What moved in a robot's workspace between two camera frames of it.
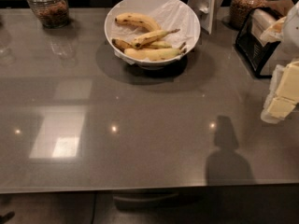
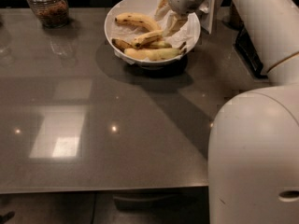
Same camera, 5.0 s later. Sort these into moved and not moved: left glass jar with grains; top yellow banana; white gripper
Moved: white gripper
Not moved: left glass jar with grains; top yellow banana
